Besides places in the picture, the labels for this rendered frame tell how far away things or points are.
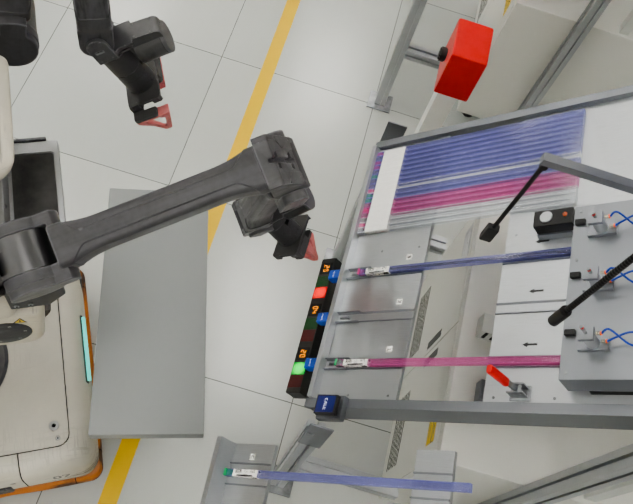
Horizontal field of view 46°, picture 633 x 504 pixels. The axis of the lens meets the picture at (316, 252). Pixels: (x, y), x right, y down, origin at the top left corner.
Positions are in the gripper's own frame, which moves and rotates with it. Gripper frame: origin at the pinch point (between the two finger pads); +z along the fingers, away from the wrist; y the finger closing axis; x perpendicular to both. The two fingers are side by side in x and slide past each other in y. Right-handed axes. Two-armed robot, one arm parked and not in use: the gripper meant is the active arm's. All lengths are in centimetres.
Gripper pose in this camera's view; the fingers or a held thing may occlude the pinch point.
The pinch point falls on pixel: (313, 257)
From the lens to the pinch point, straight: 165.8
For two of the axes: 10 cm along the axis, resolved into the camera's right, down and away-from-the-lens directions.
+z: 5.5, 5.3, 6.5
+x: -8.0, 1.0, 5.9
